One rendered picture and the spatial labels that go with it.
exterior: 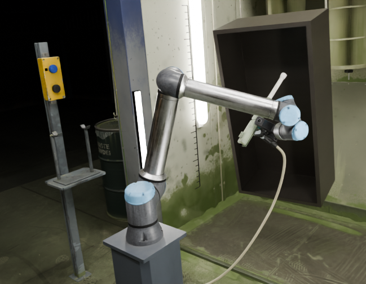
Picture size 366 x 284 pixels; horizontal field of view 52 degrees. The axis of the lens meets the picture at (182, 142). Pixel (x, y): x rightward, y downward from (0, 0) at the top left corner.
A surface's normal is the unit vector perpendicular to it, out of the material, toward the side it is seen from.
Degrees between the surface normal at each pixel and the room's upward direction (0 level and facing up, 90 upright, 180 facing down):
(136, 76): 90
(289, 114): 92
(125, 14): 90
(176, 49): 90
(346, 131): 57
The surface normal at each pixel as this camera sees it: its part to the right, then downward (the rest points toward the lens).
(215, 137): 0.75, 0.11
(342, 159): -0.59, -0.32
